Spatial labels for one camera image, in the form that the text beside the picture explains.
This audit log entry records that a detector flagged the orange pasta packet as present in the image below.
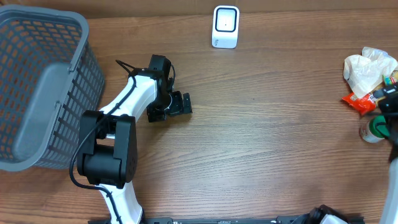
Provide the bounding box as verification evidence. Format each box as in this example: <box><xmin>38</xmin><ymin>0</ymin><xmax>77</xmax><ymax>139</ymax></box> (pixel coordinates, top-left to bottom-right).
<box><xmin>342</xmin><ymin>93</ymin><xmax>377</xmax><ymax>116</ymax></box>

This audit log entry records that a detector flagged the white brown cookie bag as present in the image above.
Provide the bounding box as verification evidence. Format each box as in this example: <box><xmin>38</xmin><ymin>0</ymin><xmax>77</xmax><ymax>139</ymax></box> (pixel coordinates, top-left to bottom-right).
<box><xmin>343</xmin><ymin>47</ymin><xmax>397</xmax><ymax>98</ymax></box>

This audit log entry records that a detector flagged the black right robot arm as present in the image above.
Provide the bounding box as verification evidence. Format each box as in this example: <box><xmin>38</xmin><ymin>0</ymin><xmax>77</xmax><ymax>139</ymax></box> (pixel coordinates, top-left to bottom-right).
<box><xmin>291</xmin><ymin>83</ymin><xmax>397</xmax><ymax>224</ymax></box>

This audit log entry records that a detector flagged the green capped bottle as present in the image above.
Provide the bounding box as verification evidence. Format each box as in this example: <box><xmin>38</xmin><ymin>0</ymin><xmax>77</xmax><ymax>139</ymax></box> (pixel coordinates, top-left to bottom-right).
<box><xmin>359</xmin><ymin>116</ymin><xmax>390</xmax><ymax>143</ymax></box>

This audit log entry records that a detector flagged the white barcode scanner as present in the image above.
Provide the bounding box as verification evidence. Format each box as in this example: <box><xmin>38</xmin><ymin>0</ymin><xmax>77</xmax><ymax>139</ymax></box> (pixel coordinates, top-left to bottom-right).
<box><xmin>211</xmin><ymin>5</ymin><xmax>240</xmax><ymax>49</ymax></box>

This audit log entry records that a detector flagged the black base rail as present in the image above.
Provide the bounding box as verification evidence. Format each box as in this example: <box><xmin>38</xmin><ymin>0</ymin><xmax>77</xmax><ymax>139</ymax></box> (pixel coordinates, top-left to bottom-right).
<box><xmin>88</xmin><ymin>214</ymin><xmax>366</xmax><ymax>224</ymax></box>

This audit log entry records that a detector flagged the green candy bag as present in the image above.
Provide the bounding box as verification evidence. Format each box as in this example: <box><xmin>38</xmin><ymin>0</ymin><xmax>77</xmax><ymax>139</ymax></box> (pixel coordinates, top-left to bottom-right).
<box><xmin>383</xmin><ymin>70</ymin><xmax>398</xmax><ymax>86</ymax></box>

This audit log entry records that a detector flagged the grey plastic basket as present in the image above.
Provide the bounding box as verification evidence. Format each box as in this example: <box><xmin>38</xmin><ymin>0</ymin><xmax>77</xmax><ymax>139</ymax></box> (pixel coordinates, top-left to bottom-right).
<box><xmin>1</xmin><ymin>5</ymin><xmax>104</xmax><ymax>172</ymax></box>

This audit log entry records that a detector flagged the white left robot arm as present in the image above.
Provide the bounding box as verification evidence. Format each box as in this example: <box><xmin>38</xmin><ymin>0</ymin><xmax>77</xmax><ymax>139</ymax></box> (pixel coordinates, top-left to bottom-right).
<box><xmin>69</xmin><ymin>55</ymin><xmax>192</xmax><ymax>223</ymax></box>

